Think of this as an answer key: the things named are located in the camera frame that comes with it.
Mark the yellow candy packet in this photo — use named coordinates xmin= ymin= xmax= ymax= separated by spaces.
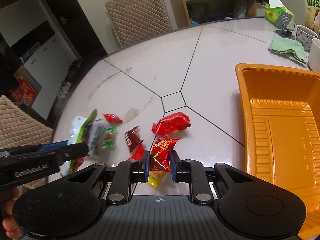
xmin=146 ymin=171 xmax=167 ymax=189

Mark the red patterned snack packet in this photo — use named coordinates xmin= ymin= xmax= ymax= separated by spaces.
xmin=150 ymin=138 xmax=179 ymax=172

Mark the dark red candy wrapper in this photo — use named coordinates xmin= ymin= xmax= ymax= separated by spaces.
xmin=125 ymin=126 xmax=143 ymax=153

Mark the green candy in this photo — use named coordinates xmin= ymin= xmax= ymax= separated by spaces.
xmin=101 ymin=126 xmax=117 ymax=148

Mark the white green snack pouch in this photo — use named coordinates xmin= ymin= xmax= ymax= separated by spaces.
xmin=60 ymin=109 xmax=98 ymax=177

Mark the large red snack bag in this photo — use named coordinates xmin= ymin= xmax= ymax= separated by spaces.
xmin=151 ymin=112 xmax=191 ymax=137

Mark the black sesame snack packet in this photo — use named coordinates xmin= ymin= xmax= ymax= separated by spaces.
xmin=87 ymin=119 xmax=110 ymax=159

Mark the small red candy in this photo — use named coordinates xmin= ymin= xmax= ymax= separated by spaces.
xmin=103 ymin=114 xmax=123 ymax=125

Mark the red square candy packet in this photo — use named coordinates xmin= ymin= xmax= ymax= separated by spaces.
xmin=130 ymin=144 xmax=144 ymax=161

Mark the person's left hand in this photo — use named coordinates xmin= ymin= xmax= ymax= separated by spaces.
xmin=1 ymin=187 xmax=22 ymax=239

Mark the near quilted beige chair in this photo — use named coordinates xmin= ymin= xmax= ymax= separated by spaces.
xmin=0 ymin=94 xmax=54 ymax=190

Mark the quilted beige chair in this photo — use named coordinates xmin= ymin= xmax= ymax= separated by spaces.
xmin=104 ymin=0 xmax=172 ymax=48
xmin=0 ymin=94 xmax=54 ymax=190

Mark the red gift box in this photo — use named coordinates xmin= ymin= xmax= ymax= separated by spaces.
xmin=10 ymin=65 xmax=42 ymax=107

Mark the white cabinet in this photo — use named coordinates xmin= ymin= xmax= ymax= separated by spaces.
xmin=24 ymin=35 xmax=73 ymax=119

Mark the orange plastic tray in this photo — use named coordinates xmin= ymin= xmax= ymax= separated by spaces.
xmin=235 ymin=63 xmax=320 ymax=239

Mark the far quilted beige chair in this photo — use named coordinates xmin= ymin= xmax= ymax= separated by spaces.
xmin=104 ymin=0 xmax=172 ymax=48

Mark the wooden shelf unit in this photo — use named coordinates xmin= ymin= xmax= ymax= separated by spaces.
xmin=169 ymin=0 xmax=268 ymax=29

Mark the green cleaning cloth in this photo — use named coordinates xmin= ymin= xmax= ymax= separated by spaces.
xmin=268 ymin=34 xmax=306 ymax=67

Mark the white cartoon mug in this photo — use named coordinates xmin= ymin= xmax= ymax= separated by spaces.
xmin=308 ymin=38 xmax=320 ymax=72

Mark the patterned white mug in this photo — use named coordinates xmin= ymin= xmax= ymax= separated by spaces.
xmin=296 ymin=25 xmax=318 ymax=51

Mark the green tissue pack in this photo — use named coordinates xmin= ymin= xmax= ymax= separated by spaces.
xmin=265 ymin=0 xmax=296 ymax=31

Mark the grey phone stand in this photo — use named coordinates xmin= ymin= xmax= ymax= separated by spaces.
xmin=276 ymin=12 xmax=296 ymax=40

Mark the walnut drink box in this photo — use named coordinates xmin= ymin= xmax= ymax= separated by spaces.
xmin=305 ymin=0 xmax=320 ymax=35

